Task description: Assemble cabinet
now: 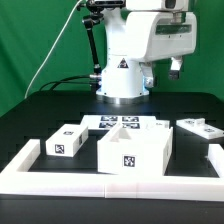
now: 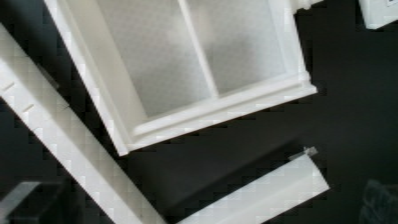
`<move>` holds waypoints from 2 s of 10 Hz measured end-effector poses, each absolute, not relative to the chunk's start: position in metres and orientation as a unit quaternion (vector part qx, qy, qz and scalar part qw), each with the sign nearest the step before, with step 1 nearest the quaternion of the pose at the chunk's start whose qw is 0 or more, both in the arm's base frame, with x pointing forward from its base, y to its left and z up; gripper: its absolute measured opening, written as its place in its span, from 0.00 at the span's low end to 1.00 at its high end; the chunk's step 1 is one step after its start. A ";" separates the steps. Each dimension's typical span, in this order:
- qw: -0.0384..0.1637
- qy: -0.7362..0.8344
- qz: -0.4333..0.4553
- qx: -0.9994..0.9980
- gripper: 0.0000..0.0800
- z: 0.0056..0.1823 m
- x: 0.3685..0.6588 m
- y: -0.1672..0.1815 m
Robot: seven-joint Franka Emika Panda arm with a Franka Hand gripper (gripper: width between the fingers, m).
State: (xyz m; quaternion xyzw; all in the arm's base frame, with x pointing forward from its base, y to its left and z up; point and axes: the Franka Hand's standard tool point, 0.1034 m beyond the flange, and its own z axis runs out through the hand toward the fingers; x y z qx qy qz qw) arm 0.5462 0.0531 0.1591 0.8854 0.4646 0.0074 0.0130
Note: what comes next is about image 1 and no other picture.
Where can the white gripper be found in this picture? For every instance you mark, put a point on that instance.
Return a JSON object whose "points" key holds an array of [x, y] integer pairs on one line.
{"points": [[166, 40]]}

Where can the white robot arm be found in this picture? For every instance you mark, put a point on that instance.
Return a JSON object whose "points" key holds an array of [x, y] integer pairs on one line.
{"points": [[122, 79]]}

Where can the small white tagged block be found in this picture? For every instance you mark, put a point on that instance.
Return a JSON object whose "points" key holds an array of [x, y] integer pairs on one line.
{"points": [[67, 140]]}

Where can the white flat panel four tags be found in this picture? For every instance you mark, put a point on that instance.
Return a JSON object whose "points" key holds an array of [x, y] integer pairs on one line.
{"points": [[106, 122]]}

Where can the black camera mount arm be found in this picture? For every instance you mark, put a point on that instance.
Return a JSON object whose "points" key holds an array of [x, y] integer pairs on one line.
{"points": [[95, 17]]}

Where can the white cabinet body box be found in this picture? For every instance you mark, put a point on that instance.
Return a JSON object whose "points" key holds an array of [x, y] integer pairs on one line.
{"points": [[123, 151]]}

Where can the white U-shaped workspace frame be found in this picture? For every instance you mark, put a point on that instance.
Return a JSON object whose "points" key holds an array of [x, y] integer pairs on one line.
{"points": [[17, 179]]}

